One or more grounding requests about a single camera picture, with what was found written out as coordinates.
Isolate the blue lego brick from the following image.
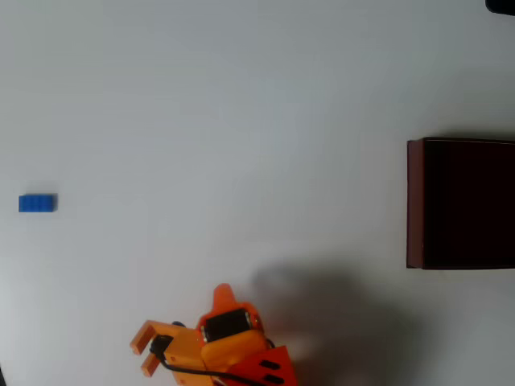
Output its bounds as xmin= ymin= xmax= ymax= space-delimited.
xmin=18 ymin=193 xmax=59 ymax=213

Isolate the dark red box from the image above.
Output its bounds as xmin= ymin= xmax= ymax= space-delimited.
xmin=406 ymin=137 xmax=515 ymax=271

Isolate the black object at edge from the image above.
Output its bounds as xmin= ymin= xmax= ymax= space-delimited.
xmin=484 ymin=0 xmax=515 ymax=17

